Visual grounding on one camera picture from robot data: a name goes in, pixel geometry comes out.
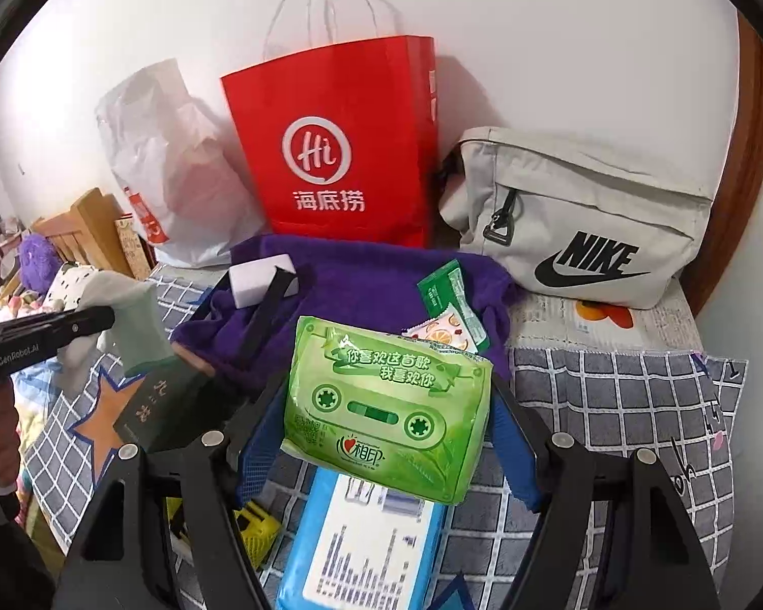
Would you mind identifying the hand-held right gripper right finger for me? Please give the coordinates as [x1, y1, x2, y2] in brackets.
[486, 375, 707, 610]

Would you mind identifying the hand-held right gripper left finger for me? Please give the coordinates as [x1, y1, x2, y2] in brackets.
[70, 365, 295, 610]

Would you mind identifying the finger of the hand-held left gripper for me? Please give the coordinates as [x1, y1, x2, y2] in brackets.
[56, 305, 117, 349]

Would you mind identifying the green tissue pack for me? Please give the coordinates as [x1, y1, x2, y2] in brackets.
[281, 314, 493, 506]

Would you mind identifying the person's left forearm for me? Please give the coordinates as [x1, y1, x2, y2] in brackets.
[0, 489, 58, 610]

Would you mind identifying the pastel printed quilt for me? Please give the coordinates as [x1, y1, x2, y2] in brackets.
[0, 292, 52, 395]

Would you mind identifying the polka dot pillow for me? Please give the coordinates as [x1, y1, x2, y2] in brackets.
[43, 265, 103, 312]

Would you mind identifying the yellow plastic bag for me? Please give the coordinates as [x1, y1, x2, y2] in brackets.
[165, 499, 284, 569]

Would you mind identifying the purple plush toy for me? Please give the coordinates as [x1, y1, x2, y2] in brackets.
[18, 233, 58, 290]

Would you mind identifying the wooden headboard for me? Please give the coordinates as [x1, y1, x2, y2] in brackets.
[32, 187, 125, 281]

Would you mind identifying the dark green tea tin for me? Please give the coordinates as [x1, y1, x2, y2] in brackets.
[113, 362, 217, 455]

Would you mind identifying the grey checked blanket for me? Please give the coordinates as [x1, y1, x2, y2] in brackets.
[22, 260, 748, 610]

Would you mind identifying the fruit print sachet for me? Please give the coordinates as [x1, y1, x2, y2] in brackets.
[400, 306, 478, 352]

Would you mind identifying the blue wet wipes pack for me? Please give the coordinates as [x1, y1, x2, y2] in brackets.
[273, 467, 446, 610]

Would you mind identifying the white rectangular box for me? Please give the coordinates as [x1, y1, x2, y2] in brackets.
[227, 254, 299, 309]

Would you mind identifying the green sachet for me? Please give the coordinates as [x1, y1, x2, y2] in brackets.
[416, 259, 492, 352]

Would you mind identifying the white plastic shopping bag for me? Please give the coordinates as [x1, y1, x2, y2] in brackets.
[95, 58, 271, 268]

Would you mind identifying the printed white sheet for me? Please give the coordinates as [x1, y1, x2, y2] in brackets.
[509, 280, 707, 353]

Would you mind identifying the purple towel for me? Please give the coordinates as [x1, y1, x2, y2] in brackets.
[170, 234, 522, 395]

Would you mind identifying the grey waist bag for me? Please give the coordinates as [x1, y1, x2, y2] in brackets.
[437, 127, 719, 309]

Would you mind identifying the red paper bag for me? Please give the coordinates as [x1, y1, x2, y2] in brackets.
[220, 0, 438, 249]

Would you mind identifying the brown wooden door frame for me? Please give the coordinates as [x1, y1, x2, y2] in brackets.
[687, 13, 763, 319]

